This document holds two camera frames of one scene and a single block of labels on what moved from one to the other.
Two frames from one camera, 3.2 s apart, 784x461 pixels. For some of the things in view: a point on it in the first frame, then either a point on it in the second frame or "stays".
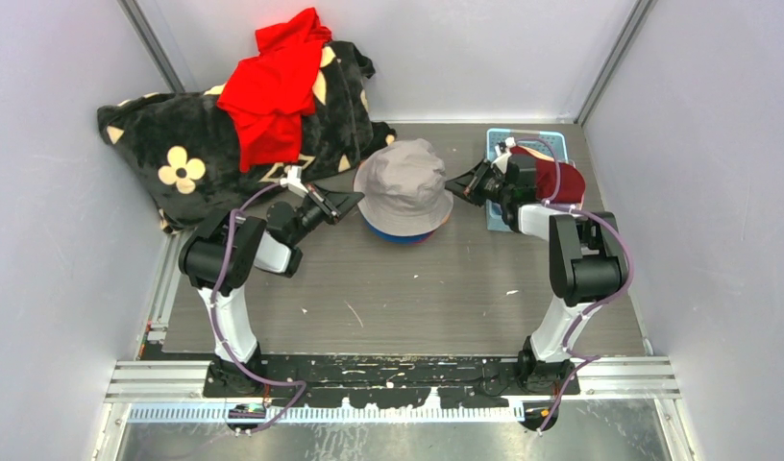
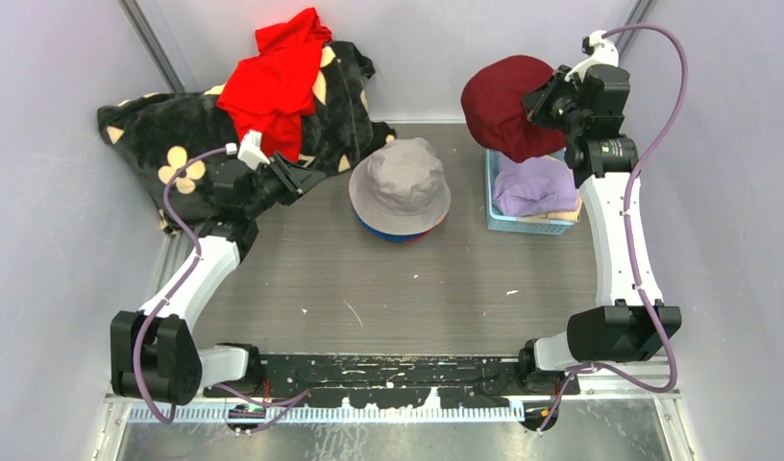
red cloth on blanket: x=268 y=94 stays
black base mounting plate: x=293 y=380 stays
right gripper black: x=470 y=185 → x=534 y=100
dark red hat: x=572 y=182 → x=493 y=103
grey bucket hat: x=404 y=187 stays
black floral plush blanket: x=183 y=148 stays
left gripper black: x=333 y=205 → x=294 y=180
